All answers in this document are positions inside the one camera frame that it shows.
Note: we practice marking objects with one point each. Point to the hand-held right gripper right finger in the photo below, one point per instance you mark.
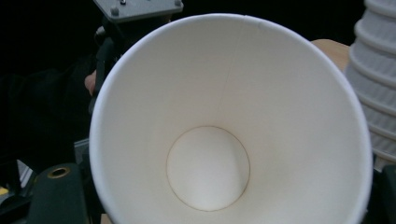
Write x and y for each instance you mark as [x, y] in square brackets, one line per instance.
[386, 199]

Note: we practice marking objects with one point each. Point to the stack of paper cups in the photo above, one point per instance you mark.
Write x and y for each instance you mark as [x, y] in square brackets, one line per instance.
[376, 68]

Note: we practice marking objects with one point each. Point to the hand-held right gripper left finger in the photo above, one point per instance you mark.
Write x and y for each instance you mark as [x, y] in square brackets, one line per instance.
[59, 199]

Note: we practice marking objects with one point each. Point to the blue white paper cup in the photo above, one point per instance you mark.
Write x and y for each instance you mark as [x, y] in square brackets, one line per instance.
[218, 109]

